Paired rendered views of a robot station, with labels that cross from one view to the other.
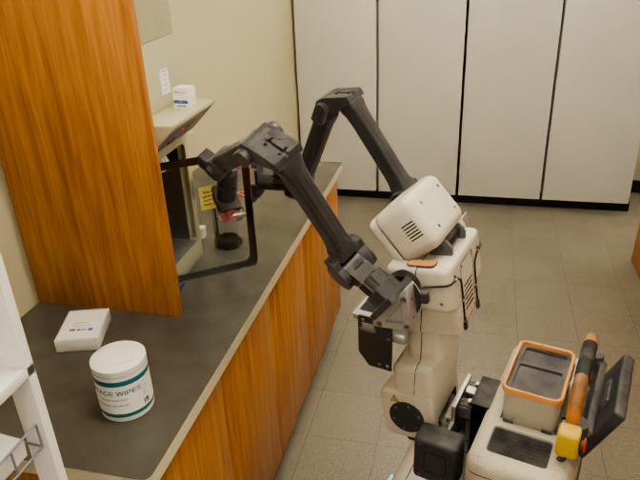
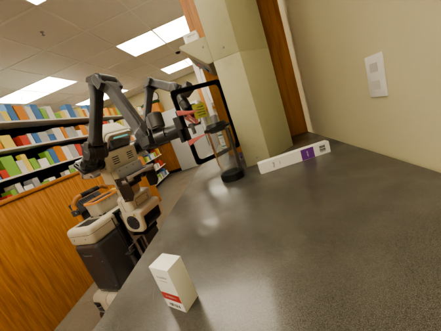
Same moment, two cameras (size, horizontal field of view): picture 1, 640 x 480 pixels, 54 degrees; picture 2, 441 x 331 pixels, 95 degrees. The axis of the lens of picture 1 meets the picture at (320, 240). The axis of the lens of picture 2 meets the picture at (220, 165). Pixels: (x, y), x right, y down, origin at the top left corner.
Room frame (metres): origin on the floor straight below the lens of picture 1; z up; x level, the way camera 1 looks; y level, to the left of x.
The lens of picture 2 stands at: (2.93, 0.23, 1.20)
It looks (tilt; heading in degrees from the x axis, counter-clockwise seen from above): 13 degrees down; 175
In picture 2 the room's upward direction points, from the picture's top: 19 degrees counter-clockwise
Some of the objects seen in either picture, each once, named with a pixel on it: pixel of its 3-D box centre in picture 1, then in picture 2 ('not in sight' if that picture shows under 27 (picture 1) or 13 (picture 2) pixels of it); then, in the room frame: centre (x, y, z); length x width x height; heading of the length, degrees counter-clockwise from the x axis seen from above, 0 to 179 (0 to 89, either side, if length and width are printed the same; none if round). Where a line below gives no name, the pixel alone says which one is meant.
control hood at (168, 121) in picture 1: (179, 127); (202, 62); (1.88, 0.41, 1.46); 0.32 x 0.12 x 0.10; 165
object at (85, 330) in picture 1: (84, 330); not in sight; (1.56, 0.70, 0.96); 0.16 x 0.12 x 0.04; 4
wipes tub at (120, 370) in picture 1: (123, 380); not in sight; (1.25, 0.49, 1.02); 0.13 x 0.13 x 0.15
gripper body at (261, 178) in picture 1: (266, 181); (174, 131); (2.08, 0.18, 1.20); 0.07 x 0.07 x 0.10; 75
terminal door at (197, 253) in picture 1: (206, 218); (208, 121); (1.80, 0.35, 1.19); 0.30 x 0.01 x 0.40; 112
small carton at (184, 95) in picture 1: (184, 96); (193, 41); (1.94, 0.39, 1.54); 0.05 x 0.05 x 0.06; 71
